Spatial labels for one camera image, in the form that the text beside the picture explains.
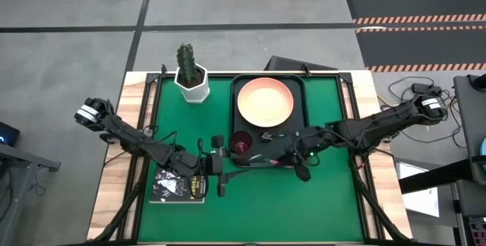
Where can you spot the black floor mat orange stripes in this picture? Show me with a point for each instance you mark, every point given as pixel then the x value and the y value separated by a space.
pixel 417 46
pixel 417 3

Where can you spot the black rectangular tray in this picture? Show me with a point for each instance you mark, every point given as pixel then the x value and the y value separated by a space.
pixel 300 117

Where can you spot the black angular case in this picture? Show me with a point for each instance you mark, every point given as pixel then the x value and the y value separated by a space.
pixel 292 64

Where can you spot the black power adapter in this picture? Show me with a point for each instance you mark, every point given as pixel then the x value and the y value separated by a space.
pixel 422 88

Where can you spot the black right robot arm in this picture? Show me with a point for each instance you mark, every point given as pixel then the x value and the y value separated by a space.
pixel 379 124

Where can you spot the white plant pot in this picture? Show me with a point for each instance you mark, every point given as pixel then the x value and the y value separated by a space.
pixel 195 92

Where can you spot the green table mat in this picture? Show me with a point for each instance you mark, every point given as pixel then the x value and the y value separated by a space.
pixel 266 208

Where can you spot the white sheet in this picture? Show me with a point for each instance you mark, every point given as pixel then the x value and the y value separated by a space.
pixel 417 196

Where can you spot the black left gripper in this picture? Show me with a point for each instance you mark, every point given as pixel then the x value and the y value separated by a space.
pixel 215 164

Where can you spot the green cactus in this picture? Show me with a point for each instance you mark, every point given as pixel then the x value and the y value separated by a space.
pixel 186 62

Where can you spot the white flat board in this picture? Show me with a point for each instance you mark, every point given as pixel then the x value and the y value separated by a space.
pixel 167 189

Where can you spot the grey desk with black device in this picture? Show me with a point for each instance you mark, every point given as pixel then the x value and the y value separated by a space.
pixel 23 162

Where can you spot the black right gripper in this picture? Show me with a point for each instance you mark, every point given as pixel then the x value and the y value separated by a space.
pixel 303 145

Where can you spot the red faceted cup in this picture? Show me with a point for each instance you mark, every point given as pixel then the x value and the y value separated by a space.
pixel 241 141

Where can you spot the tan round plate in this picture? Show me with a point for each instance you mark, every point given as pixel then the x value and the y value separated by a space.
pixel 266 101

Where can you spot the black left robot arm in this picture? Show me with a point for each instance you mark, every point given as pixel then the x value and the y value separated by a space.
pixel 133 143

